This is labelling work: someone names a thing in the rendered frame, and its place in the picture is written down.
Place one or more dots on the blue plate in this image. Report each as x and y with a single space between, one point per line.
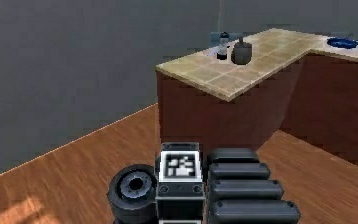
342 42

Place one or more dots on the dark grey pot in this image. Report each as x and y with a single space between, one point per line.
242 53

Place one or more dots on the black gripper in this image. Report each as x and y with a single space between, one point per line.
133 193

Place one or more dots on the grey pepper shaker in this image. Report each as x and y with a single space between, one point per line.
223 46

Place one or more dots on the brown tiled kitchen counter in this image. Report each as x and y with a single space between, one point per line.
240 110

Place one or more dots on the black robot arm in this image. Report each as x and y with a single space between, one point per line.
240 190

